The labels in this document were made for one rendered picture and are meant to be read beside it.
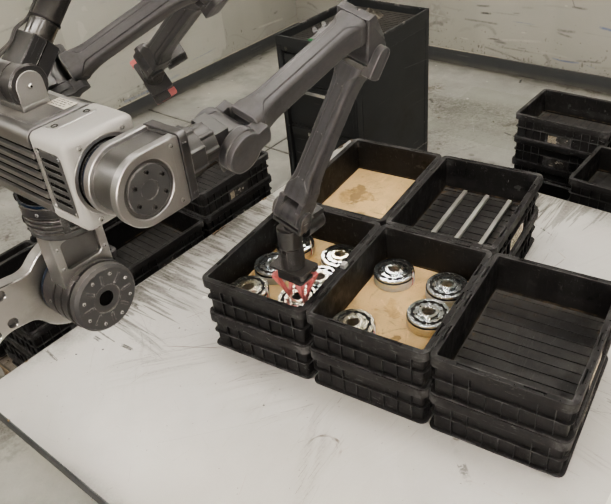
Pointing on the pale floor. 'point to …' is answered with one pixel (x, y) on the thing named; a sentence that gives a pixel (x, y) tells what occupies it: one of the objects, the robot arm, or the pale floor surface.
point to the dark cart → (297, 123)
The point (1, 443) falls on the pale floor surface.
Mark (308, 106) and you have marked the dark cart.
